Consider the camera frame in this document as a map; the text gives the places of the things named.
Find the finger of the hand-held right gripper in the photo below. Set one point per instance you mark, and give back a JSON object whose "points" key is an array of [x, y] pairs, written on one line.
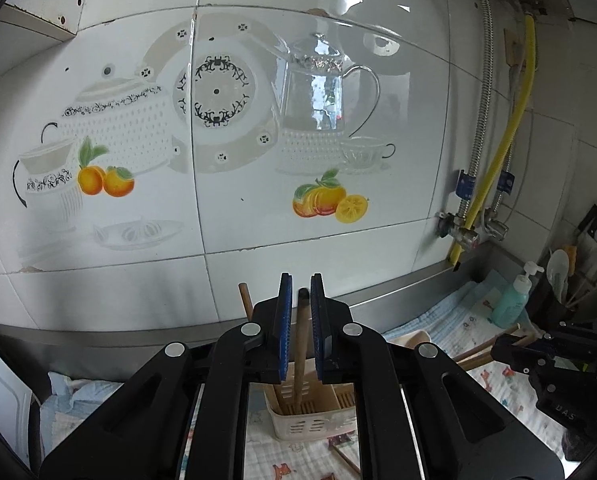
{"points": [[518, 347], [543, 377]]}

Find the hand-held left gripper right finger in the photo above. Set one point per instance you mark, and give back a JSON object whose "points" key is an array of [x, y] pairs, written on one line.
{"points": [[318, 330]]}

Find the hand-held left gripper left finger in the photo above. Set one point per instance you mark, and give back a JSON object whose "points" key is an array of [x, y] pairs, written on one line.
{"points": [[285, 330]]}

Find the cream plastic utensil holder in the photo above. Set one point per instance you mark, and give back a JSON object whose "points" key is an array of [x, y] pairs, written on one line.
{"points": [[303, 425]]}

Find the teal soap dispenser bottle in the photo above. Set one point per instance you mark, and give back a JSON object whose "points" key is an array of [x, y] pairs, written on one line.
{"points": [[513, 300]]}

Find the printed white muslin cloth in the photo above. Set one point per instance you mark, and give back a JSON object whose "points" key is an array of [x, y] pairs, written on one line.
{"points": [[483, 390]]}

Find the black utensil container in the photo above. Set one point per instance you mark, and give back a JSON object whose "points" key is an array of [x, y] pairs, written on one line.
{"points": [[573, 305]]}

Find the white plastic spoon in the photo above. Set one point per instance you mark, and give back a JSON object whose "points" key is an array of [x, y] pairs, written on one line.
{"points": [[559, 270]]}

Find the metal water valve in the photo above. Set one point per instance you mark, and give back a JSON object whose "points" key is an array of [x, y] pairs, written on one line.
{"points": [[461, 230], [495, 225]]}

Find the white countertop oven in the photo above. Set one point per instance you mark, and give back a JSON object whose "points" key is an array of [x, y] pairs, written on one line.
{"points": [[3, 400]]}

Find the white wall cabinet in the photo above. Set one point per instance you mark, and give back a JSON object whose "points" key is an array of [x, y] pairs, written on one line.
{"points": [[48, 10]]}

